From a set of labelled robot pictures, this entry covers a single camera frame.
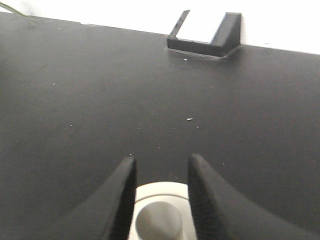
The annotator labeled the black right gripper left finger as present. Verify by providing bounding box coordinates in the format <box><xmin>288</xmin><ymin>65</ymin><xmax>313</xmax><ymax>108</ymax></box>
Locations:
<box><xmin>47</xmin><ymin>157</ymin><xmax>137</xmax><ymax>240</ymax></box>

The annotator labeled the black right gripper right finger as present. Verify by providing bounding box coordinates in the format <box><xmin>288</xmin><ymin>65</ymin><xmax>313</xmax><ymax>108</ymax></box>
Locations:
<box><xmin>187</xmin><ymin>153</ymin><xmax>320</xmax><ymax>240</ymax></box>

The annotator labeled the glass jar with white lid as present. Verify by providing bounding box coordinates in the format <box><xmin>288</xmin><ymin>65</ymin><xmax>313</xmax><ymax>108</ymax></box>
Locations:
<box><xmin>128</xmin><ymin>181</ymin><xmax>197</xmax><ymax>240</ymax></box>

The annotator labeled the black white power socket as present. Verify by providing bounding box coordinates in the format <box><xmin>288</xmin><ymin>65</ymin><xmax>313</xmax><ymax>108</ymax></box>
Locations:
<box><xmin>166</xmin><ymin>9</ymin><xmax>243</xmax><ymax>58</ymax></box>

